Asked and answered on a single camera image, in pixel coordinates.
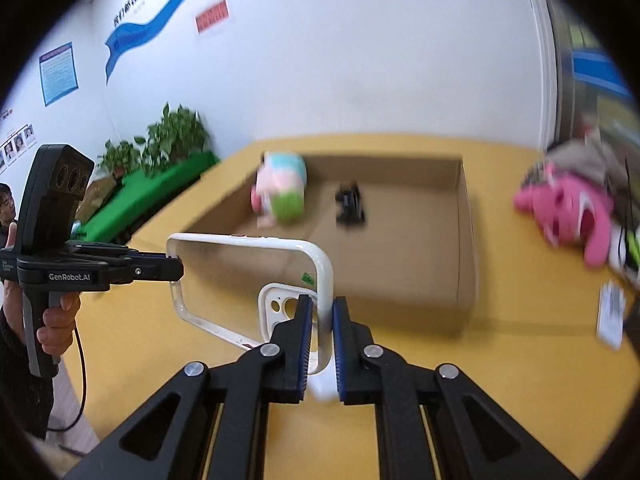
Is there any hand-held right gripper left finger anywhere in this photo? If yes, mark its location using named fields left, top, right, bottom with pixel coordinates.
left=65, top=295, right=316, bottom=480

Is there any red wall sign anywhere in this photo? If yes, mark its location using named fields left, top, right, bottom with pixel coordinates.
left=194, top=0, right=232, bottom=36

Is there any small black toy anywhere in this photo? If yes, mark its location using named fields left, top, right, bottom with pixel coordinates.
left=334, top=180, right=369, bottom=229

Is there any blue wall banner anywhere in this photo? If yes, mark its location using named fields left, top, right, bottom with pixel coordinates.
left=571, top=48, right=634, bottom=99

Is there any brown paper bag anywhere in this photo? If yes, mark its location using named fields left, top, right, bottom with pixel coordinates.
left=75, top=175, right=124, bottom=224

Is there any green covered table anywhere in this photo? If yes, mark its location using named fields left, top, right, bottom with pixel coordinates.
left=79, top=150, right=221, bottom=244

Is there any brown cardboard box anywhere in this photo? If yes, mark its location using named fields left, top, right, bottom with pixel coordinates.
left=182, top=152, right=478, bottom=335

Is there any bright pink plush toy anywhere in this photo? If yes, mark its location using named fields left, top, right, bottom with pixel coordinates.
left=514, top=161, right=615, bottom=267

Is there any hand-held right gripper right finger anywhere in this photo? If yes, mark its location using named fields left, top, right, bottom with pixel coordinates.
left=331, top=296, right=581, bottom=480

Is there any blue wave wall decal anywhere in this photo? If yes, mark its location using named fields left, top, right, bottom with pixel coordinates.
left=102, top=0, right=281, bottom=84

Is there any small potted green plant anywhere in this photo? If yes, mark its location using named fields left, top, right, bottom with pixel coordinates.
left=97, top=137, right=146, bottom=179

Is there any pink pig plush toy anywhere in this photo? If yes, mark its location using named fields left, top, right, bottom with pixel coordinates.
left=250, top=151, right=309, bottom=229

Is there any blue framed wall poster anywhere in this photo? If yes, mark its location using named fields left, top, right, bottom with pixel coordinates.
left=39, top=41, right=81, bottom=108

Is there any person's left hand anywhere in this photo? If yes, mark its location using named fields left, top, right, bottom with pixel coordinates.
left=2, top=284, right=82, bottom=361

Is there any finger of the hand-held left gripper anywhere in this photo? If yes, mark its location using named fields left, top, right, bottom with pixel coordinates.
left=109, top=257, right=184, bottom=286
left=120, top=246, right=173, bottom=262

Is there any row of wall photos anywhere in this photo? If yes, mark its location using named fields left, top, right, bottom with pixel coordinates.
left=0, top=122, right=39, bottom=167

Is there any large potted green plant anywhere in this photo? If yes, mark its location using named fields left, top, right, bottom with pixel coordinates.
left=142, top=102, right=212, bottom=177

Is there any white paper card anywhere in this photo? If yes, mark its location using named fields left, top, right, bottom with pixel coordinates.
left=596, top=281, right=627, bottom=349

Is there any person's left forearm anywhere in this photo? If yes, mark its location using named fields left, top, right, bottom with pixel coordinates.
left=0, top=310, right=55, bottom=442

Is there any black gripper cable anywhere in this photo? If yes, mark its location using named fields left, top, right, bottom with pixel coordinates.
left=47, top=329, right=89, bottom=433

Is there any white clear phone case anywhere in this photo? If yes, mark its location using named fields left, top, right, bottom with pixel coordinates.
left=166, top=232, right=335, bottom=403

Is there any grey cloth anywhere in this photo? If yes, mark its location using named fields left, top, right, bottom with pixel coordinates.
left=545, top=132, right=628, bottom=182

